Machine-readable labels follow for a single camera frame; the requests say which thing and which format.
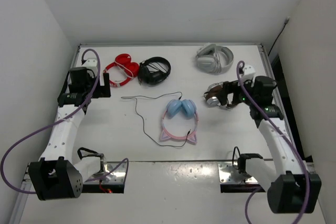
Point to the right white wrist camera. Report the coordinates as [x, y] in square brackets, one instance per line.
[248, 73]

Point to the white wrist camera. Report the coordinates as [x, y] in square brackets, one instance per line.
[92, 64]
[248, 73]

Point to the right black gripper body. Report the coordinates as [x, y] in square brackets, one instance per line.
[238, 96]

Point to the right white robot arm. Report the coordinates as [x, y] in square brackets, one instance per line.
[290, 188]

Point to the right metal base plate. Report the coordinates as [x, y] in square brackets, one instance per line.
[228, 175]

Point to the red headphones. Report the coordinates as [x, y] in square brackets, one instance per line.
[129, 68]

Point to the pink blue cat-ear headphones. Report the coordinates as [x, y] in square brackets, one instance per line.
[180, 121]

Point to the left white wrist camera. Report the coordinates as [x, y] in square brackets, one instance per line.
[92, 64]

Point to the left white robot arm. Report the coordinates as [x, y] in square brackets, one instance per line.
[54, 176]

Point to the white grey headphones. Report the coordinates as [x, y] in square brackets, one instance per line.
[214, 59]

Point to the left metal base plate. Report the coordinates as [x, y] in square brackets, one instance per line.
[113, 174]

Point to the metal base plate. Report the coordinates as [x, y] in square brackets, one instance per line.
[228, 175]
[113, 174]

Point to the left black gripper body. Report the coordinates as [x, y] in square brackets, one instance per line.
[88, 86]

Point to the black headphones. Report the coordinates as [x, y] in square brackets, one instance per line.
[152, 75]

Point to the brown silver headphones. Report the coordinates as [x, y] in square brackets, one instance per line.
[211, 96]

